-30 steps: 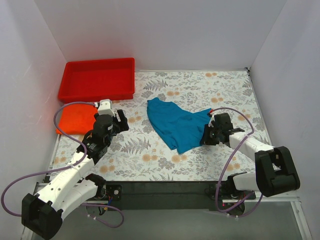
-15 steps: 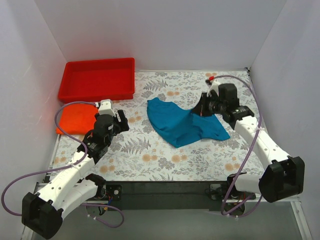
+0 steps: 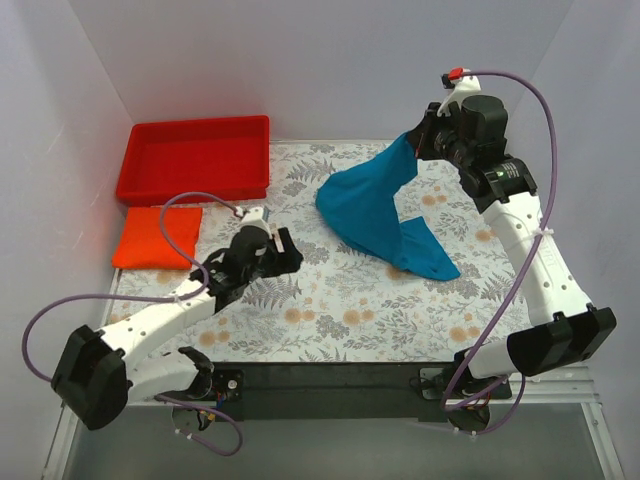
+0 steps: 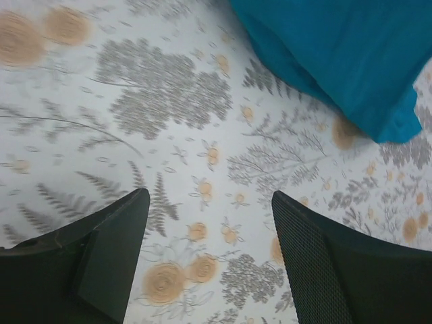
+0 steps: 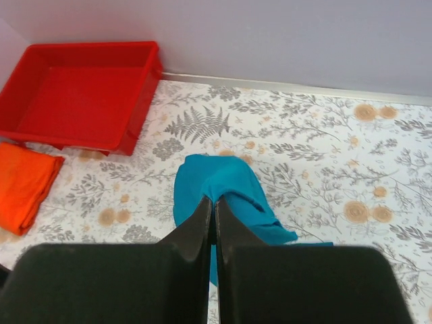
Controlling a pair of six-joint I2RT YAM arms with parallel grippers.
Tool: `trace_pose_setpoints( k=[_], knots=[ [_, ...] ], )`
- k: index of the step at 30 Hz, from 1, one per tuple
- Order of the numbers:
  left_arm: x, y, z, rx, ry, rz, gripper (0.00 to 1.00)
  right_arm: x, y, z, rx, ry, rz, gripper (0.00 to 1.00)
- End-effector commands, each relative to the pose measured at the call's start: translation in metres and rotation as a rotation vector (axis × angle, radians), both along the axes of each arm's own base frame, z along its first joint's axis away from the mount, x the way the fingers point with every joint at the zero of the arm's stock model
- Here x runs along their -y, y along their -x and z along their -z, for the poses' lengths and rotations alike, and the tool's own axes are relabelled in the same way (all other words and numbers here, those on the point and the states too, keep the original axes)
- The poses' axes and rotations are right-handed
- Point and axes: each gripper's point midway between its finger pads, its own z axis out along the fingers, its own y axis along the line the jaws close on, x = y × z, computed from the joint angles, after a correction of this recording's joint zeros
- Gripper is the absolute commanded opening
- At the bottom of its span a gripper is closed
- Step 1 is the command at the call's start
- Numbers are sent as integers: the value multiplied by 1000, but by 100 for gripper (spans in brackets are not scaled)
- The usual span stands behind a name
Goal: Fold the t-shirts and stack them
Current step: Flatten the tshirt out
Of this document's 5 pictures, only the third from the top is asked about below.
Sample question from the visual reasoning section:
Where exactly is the folded orange t shirt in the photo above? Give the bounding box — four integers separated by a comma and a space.
112, 207, 203, 270

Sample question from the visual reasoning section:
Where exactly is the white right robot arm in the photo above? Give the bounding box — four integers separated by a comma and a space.
408, 94, 617, 398

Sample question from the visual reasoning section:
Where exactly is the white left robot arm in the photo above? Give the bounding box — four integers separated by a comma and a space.
51, 226, 303, 430

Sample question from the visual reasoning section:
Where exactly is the floral patterned table mat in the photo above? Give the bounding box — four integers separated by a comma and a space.
99, 139, 544, 364

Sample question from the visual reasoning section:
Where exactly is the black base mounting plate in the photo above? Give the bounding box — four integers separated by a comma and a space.
154, 362, 514, 434

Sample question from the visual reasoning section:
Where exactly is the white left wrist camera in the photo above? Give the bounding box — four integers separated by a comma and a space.
240, 206, 272, 237

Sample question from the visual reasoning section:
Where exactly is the red plastic tray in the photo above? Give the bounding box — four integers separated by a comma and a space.
115, 115, 270, 206

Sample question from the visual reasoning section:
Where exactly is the teal t shirt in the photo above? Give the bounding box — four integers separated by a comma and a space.
315, 133, 460, 281

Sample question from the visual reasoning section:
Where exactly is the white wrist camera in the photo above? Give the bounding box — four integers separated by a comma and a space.
240, 206, 272, 237
437, 67, 482, 117

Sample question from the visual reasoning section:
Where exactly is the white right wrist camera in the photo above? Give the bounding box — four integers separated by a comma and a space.
437, 67, 482, 117

